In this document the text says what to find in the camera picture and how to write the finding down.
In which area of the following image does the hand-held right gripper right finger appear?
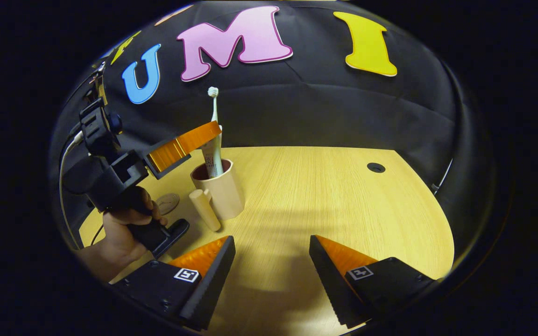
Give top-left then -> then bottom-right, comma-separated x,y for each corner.
309,234 -> 440,329

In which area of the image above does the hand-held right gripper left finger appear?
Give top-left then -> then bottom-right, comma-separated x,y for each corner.
110,235 -> 237,332

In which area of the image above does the white toothpaste tube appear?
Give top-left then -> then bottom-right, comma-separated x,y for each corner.
201,125 -> 225,179

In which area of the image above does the round cork coaster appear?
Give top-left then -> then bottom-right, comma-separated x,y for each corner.
156,193 -> 181,216

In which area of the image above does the light blue toothbrush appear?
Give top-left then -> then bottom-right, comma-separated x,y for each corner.
207,86 -> 220,125

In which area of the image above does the beige cup with handle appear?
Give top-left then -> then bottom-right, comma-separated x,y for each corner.
189,159 -> 246,232

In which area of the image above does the wooden desktop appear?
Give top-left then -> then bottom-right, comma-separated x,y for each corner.
78,146 -> 455,336

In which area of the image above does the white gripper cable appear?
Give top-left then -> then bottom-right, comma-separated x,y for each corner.
59,132 -> 85,243

